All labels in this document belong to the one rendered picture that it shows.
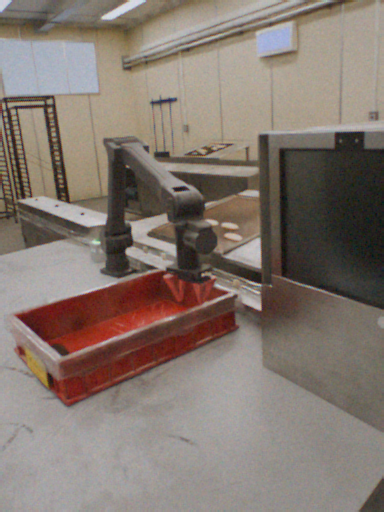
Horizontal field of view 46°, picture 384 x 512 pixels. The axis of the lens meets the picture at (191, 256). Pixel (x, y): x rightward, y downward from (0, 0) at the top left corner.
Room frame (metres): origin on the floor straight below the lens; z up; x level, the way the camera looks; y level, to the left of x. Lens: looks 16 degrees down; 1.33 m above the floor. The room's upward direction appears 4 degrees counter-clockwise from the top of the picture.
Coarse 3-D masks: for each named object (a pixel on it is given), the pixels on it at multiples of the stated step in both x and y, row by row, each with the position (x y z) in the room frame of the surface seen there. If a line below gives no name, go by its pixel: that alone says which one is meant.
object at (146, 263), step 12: (24, 216) 2.89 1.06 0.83; (36, 216) 2.67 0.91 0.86; (60, 228) 2.31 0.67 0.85; (84, 240) 2.04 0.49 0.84; (132, 252) 1.69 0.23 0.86; (132, 264) 1.64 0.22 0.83; (144, 264) 1.56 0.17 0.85; (156, 264) 1.51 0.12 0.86; (168, 264) 1.50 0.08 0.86; (252, 300) 1.12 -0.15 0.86; (240, 312) 1.12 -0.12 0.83; (252, 312) 1.08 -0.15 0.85
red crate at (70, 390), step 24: (144, 312) 1.18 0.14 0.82; (168, 312) 1.17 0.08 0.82; (72, 336) 1.06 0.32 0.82; (96, 336) 1.05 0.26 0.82; (192, 336) 0.95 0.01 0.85; (216, 336) 0.99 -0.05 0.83; (24, 360) 0.94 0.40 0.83; (120, 360) 0.84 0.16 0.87; (144, 360) 0.87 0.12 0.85; (168, 360) 0.91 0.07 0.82; (48, 384) 0.81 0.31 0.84; (72, 384) 0.77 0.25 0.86; (96, 384) 0.80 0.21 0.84
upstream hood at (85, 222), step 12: (24, 204) 2.86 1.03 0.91; (36, 204) 2.76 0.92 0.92; (48, 204) 2.72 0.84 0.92; (60, 204) 2.69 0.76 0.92; (72, 204) 2.63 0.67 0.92; (48, 216) 2.47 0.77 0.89; (60, 216) 2.29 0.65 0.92; (72, 216) 2.26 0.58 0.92; (84, 216) 2.23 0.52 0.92; (96, 216) 2.21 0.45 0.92; (72, 228) 2.16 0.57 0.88; (84, 228) 2.02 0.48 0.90; (96, 228) 1.99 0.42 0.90
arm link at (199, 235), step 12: (168, 204) 1.03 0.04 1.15; (204, 204) 1.05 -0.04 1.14; (168, 216) 1.04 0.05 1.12; (192, 216) 1.04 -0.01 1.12; (192, 228) 0.98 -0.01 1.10; (204, 228) 0.96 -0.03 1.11; (192, 240) 0.96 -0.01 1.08; (204, 240) 0.96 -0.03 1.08; (216, 240) 0.97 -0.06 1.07; (204, 252) 0.96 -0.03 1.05
